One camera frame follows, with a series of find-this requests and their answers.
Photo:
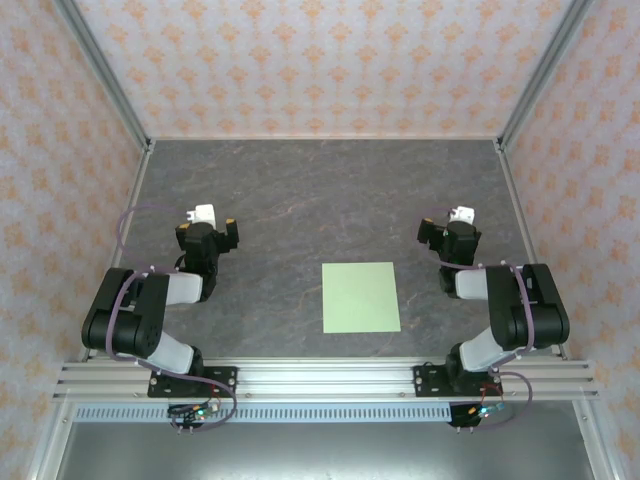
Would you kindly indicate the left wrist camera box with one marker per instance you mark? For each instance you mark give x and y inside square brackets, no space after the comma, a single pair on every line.
[202,214]

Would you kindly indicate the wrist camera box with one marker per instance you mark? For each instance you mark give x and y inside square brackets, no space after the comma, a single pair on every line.
[462,215]
[202,214]

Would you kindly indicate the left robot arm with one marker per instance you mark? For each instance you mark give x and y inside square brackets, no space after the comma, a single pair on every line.
[125,330]

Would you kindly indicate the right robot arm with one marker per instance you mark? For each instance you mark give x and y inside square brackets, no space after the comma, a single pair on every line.
[530,320]

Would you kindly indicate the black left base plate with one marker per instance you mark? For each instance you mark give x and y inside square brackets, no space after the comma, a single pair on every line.
[222,382]

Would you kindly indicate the aluminium side rail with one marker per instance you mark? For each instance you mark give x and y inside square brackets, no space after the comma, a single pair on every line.
[527,240]
[120,240]

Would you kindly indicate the grey metal shelf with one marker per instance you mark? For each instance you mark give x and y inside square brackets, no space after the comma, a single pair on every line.
[320,450]

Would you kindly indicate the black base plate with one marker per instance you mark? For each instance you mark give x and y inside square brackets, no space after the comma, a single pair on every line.
[222,382]
[430,382]

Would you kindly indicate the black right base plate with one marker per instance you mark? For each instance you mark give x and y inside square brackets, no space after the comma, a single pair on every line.
[430,382]

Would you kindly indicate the small circuit board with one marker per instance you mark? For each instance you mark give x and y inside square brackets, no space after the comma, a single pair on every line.
[485,411]
[197,411]

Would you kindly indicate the light green paper sheet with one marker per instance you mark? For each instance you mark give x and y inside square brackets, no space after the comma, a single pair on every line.
[360,297]

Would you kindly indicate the aluminium mounting beam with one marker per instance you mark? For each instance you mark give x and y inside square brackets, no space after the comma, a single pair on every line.
[325,380]

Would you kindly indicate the aluminium frame post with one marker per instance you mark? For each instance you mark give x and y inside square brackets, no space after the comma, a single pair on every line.
[547,70]
[100,70]
[50,445]
[595,445]

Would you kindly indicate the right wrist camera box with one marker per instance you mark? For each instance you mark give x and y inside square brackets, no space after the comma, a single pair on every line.
[462,215]

